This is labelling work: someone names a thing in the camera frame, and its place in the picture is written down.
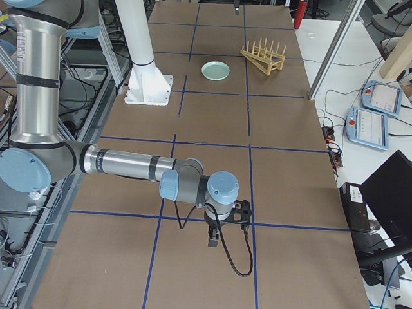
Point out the red fire extinguisher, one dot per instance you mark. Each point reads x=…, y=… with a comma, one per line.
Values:
x=300, y=13

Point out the light green plate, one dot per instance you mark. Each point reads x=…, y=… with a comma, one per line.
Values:
x=215, y=70

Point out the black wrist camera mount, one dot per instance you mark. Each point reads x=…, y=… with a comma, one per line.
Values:
x=240, y=214

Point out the teach pendant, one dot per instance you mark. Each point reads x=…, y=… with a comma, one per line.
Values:
x=367, y=127
x=382, y=97

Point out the aluminium frame post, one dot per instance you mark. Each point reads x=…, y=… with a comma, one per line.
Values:
x=344, y=27

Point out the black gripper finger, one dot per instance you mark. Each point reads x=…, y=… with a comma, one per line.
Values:
x=213, y=240

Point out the wooden dish rack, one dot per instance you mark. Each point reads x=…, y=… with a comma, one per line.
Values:
x=265, y=57

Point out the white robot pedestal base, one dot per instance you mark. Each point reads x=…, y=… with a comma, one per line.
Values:
x=147, y=84

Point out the lower teach pendant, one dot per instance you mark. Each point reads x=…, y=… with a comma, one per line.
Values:
x=367, y=127

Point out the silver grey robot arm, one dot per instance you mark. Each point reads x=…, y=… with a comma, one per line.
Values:
x=39, y=156

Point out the black box device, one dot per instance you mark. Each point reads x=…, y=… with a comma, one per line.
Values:
x=354, y=207

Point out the upper teach pendant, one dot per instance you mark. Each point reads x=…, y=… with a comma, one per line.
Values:
x=382, y=97

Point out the brown paper table cover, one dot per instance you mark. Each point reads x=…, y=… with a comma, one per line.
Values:
x=124, y=247

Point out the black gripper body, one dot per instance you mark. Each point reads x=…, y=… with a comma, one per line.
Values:
x=212, y=223

